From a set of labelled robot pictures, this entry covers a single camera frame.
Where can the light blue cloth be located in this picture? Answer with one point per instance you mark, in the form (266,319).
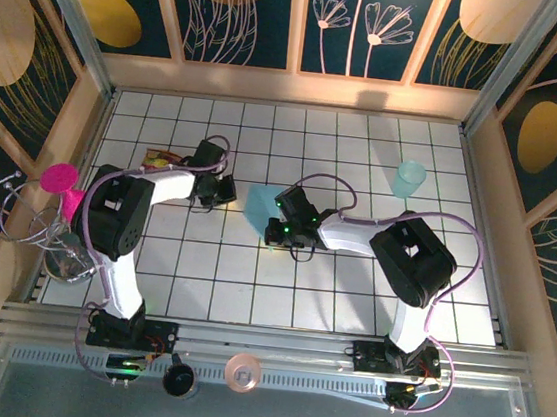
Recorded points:
(258,211)

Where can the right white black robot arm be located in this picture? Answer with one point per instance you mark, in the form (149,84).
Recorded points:
(413,259)

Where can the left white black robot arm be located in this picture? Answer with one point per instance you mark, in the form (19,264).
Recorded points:
(119,281)

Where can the colourful candy bag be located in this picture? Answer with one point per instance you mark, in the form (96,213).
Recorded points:
(158,158)

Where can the translucent teal plastic cup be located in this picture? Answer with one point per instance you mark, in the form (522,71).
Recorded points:
(407,180)

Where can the perforated metal strip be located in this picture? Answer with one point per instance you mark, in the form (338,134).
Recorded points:
(299,383)

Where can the pink wine glass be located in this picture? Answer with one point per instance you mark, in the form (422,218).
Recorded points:
(60,178)

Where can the black round cap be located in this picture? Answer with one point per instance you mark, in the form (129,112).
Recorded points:
(178,381)

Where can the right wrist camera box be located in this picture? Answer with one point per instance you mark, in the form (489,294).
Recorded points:
(296,204)

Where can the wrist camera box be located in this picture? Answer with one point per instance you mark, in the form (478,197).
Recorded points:
(296,204)
(211,156)

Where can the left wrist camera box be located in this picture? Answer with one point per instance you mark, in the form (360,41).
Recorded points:
(211,156)

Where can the aluminium mounting rail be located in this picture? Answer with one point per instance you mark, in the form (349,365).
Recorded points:
(268,343)

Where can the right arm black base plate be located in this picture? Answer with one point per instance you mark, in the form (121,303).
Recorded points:
(367,357)

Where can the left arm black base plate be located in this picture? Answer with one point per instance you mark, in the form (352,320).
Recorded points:
(163,336)

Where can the aluminium frame post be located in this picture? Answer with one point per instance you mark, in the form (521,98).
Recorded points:
(511,64)
(74,14)

